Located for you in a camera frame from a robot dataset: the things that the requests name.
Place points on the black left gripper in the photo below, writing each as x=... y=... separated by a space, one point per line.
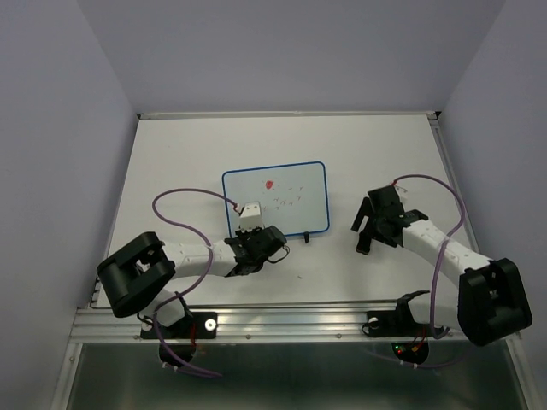
x=241 y=235

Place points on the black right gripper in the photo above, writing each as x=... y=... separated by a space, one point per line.
x=365 y=209

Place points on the black whiteboard eraser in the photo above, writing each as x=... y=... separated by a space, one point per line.
x=364 y=243

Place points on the blue framed whiteboard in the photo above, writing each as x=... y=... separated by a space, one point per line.
x=294 y=197

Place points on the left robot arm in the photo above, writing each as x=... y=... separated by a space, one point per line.
x=135 y=277

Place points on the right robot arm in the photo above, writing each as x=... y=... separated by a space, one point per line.
x=489 y=301

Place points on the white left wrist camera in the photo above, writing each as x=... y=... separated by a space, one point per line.
x=250 y=217

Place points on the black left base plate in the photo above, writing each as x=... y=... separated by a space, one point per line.
x=195 y=326

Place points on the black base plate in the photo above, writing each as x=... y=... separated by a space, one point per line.
x=391 y=323
x=195 y=326

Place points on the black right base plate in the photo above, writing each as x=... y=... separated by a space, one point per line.
x=391 y=323

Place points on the aluminium front mounting rail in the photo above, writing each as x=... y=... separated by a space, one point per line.
x=297 y=323

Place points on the aluminium table edge rail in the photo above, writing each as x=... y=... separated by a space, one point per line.
x=274 y=114

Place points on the aluminium right side rail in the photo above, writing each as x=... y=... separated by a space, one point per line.
x=451 y=176

